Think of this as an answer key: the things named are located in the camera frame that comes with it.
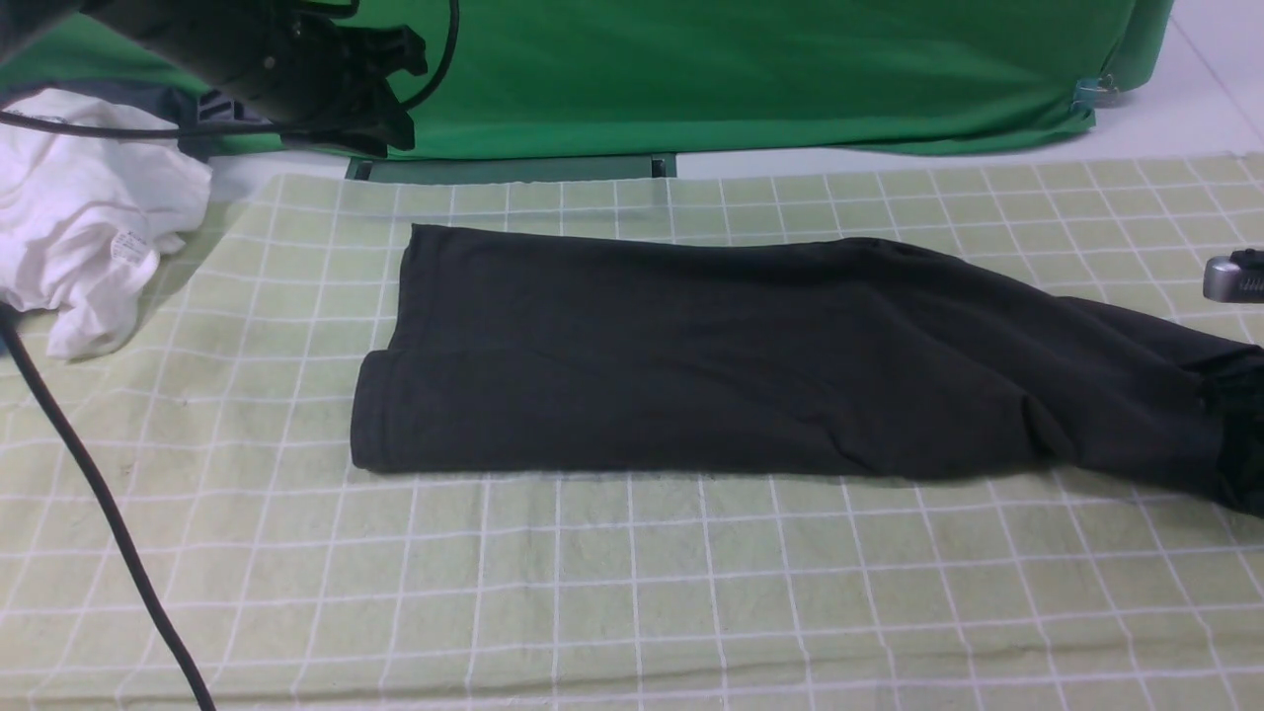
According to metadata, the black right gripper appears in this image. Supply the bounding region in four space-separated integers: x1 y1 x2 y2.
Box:
1201 367 1263 514

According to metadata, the white crumpled t-shirt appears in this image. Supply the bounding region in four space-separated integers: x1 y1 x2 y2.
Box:
1 125 212 361

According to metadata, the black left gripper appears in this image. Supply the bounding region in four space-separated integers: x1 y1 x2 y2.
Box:
148 1 428 158

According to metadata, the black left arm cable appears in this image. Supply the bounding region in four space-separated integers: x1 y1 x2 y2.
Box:
0 0 461 711

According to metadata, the green backdrop cloth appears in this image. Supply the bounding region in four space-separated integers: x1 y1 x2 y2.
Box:
3 1 1172 159

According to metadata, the dark gray long-sleeve top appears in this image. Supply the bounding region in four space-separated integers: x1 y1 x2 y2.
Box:
351 224 1261 506

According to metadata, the dark gray garment under shirt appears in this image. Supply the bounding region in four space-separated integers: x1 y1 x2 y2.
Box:
1 78 267 129

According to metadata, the light green checkered cloth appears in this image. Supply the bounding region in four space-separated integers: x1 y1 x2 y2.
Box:
21 154 1263 710

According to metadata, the teal binder clip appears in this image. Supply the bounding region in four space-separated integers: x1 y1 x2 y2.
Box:
1069 75 1119 116

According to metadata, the dark green metal bracket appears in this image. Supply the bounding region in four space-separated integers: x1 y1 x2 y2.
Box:
345 153 678 186

